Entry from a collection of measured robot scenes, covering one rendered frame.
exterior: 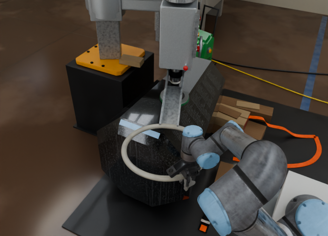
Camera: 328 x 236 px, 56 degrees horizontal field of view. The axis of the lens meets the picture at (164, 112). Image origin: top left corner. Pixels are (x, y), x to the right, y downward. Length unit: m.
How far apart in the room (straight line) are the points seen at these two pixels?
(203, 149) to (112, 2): 1.62
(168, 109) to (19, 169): 1.61
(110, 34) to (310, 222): 2.12
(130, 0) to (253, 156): 2.04
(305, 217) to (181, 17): 1.24
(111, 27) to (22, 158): 1.47
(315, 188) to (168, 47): 1.15
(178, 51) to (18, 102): 2.40
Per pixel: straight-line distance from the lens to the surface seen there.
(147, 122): 2.09
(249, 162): 0.79
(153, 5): 2.62
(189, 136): 1.39
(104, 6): 2.62
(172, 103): 2.06
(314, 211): 1.32
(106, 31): 2.78
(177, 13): 1.91
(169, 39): 1.98
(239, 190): 0.77
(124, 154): 1.70
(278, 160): 0.82
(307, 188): 1.59
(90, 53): 3.03
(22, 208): 2.82
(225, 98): 3.58
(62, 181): 2.89
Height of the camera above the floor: 2.15
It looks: 38 degrees down
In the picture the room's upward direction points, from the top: 2 degrees clockwise
